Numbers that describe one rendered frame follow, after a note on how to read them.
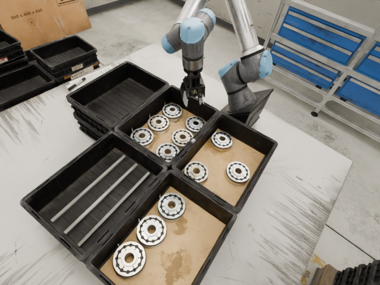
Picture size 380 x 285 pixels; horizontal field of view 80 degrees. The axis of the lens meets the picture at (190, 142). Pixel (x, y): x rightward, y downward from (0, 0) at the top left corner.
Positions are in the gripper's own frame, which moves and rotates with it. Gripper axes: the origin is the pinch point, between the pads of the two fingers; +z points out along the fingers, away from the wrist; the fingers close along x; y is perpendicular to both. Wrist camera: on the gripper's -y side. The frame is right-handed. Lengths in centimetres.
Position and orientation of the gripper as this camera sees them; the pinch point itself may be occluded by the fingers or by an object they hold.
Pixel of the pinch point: (193, 102)
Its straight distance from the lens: 100.8
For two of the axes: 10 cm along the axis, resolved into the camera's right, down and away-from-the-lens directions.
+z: 0.3, 5.9, 8.1
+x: 9.8, -1.7, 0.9
